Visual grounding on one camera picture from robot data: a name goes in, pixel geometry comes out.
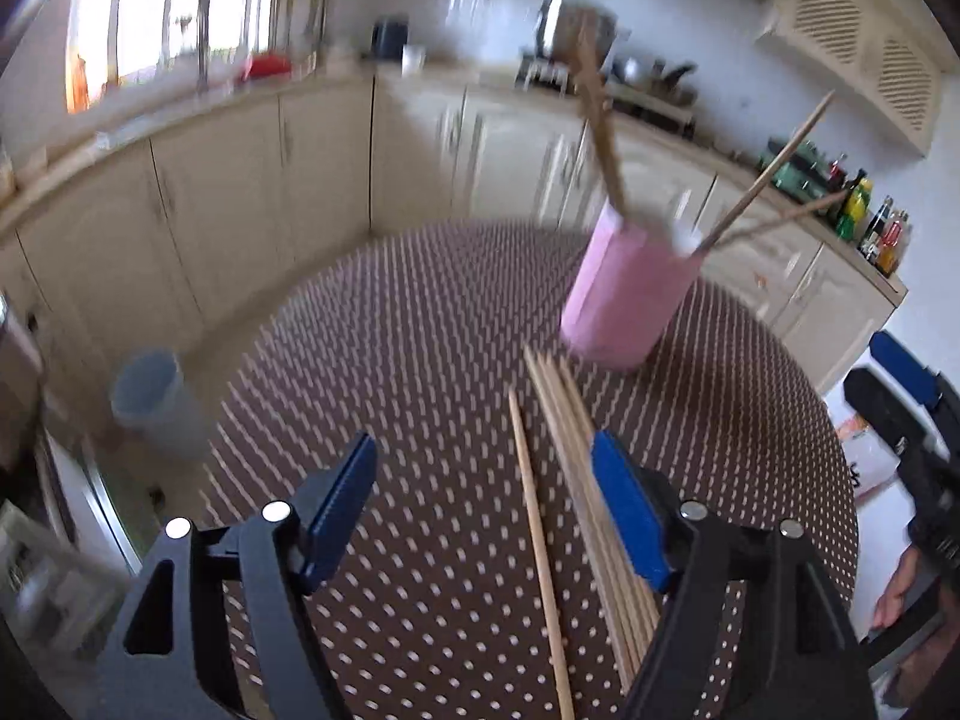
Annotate wooden chopstick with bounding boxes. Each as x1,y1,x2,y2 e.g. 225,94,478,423
553,358,659,660
569,21,626,218
523,346,635,694
695,91,835,255
706,192,846,252
508,388,576,720

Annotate person's right hand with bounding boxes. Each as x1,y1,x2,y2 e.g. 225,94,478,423
869,544,955,710

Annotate brown polka dot tablecloth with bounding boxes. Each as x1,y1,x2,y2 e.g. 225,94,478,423
200,223,859,718

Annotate wooden chopstick on table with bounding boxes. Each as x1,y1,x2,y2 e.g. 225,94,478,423
523,346,635,694
508,388,576,720
553,358,659,660

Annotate grey plastic trash bin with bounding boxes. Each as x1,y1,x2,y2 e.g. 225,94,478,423
109,348,208,461

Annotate yellow green bottle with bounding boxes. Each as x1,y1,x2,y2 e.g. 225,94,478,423
835,177,874,242

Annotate wooden chopstick in holder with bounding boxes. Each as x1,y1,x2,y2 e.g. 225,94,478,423
706,192,846,252

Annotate green electric cooker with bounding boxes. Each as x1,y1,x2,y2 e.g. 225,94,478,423
770,140,828,203

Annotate pink cylindrical utensil holder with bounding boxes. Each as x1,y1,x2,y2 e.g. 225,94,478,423
560,206,704,371

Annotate steel wok with lid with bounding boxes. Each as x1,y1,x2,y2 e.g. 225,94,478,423
612,55,698,107

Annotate stainless steel steamer pot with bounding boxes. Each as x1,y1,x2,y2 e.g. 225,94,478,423
535,0,619,67

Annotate red pot in sink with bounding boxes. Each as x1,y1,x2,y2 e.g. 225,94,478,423
236,52,293,83

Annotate white mug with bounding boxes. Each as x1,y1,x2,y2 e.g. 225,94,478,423
400,44,427,76

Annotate dark blue kettle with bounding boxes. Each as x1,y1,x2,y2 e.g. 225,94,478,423
371,15,409,62

